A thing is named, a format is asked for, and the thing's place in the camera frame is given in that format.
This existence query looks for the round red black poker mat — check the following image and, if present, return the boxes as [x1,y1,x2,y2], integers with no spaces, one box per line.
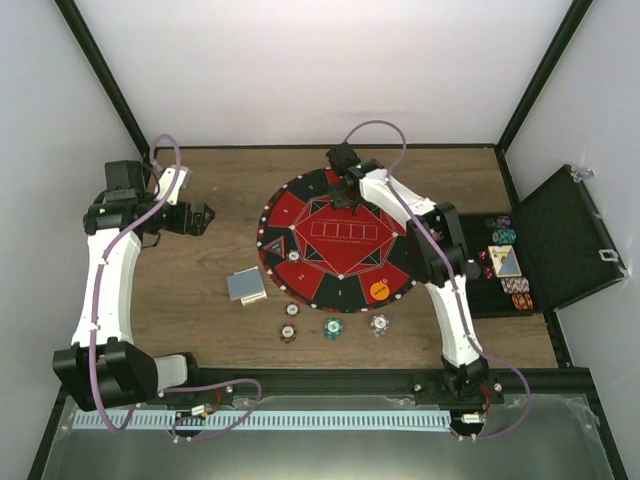
[256,168,416,313]

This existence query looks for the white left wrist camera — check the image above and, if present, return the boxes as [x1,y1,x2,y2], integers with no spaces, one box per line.
[154,165,192,206]

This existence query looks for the orange red chip row case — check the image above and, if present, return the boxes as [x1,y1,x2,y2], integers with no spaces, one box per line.
[511,293,534,310]

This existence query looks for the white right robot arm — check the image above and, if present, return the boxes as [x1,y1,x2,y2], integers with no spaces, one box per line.
[326,142,489,403]

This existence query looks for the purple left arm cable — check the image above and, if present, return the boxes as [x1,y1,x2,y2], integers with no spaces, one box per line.
[91,133,263,443]

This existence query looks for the blue white poker chip stack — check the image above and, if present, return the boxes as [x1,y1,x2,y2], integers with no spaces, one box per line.
[370,315,390,337]

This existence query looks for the black enclosure frame post left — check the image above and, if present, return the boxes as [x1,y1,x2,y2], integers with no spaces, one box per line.
[54,0,150,160]

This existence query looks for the orange big blind button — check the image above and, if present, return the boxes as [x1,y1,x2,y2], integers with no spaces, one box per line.
[369,280,391,302]

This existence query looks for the black poker chip case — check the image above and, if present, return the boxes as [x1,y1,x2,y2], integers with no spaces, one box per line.
[466,164,628,318]

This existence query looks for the teal poker chip stack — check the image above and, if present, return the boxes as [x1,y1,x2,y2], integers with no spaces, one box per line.
[324,318,343,340]

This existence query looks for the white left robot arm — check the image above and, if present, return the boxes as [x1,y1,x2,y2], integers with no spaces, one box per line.
[52,160,215,411]

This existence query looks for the black enclosure frame post right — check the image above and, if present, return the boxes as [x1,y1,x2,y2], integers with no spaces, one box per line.
[496,0,593,154]

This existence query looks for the white card box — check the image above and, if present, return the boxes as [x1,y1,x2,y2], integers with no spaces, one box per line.
[240,291,267,306]

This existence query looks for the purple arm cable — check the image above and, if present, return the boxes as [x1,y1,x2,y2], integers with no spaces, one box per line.
[91,133,263,443]
[344,120,532,443]

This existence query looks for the red poker chip stack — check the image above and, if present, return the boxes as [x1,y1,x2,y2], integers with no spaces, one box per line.
[280,324,297,344]

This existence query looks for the red 100 chip off mat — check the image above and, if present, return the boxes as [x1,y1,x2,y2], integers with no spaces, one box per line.
[285,303,300,317]

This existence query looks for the blue backed card deck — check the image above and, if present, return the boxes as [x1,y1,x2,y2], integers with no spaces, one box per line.
[226,267,264,301]

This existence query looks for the black front mounting rail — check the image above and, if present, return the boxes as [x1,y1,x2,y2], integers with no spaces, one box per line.
[149,368,597,410]

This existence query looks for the card deck in case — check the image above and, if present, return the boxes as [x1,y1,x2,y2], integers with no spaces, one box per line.
[488,245,522,278]

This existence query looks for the light blue slotted cable duct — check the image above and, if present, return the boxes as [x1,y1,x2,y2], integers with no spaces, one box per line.
[72,410,452,431]

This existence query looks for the teal chip row in case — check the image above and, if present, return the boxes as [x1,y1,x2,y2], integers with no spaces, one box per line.
[492,229,517,245]

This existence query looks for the black enclosure frame post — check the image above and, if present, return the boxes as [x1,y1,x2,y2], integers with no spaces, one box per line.
[54,0,150,160]
[496,0,593,154]

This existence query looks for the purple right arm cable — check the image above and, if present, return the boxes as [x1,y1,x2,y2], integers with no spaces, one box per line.
[344,120,532,443]

